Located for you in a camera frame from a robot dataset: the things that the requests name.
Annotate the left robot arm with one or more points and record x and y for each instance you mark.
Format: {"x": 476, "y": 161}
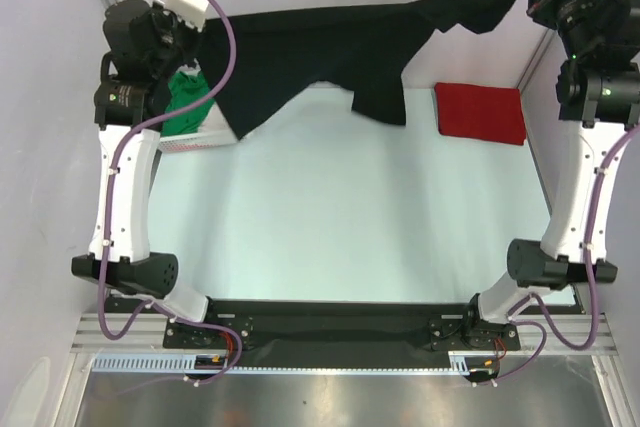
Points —
{"x": 119, "y": 255}

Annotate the folded red t shirt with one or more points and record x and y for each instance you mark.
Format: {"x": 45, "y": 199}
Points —
{"x": 482, "y": 113}

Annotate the right corner aluminium post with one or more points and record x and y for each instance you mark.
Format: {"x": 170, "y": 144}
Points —
{"x": 534, "y": 60}

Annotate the right white cable duct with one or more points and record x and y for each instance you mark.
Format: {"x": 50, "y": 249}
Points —
{"x": 476, "y": 361}

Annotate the green t shirt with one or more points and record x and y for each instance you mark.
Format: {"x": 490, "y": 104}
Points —
{"x": 186, "y": 88}

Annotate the aluminium rail frame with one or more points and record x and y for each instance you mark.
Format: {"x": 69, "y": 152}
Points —
{"x": 147, "y": 334}

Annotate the white laundry basket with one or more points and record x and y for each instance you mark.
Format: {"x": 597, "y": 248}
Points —
{"x": 196, "y": 141}

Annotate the white cable duct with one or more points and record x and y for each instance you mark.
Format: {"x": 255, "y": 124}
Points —
{"x": 159, "y": 363}
{"x": 476, "y": 361}

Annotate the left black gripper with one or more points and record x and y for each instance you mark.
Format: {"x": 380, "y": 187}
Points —
{"x": 161, "y": 16}

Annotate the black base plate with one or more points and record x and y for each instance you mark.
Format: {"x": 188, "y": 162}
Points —
{"x": 362, "y": 337}

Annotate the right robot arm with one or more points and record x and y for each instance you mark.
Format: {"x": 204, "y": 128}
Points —
{"x": 598, "y": 92}

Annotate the white t shirt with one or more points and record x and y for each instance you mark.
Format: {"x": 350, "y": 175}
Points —
{"x": 214, "y": 121}

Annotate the black t shirt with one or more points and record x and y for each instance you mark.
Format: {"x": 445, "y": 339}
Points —
{"x": 363, "y": 49}

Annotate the left white cable duct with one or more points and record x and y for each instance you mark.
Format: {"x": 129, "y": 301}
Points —
{"x": 159, "y": 363}

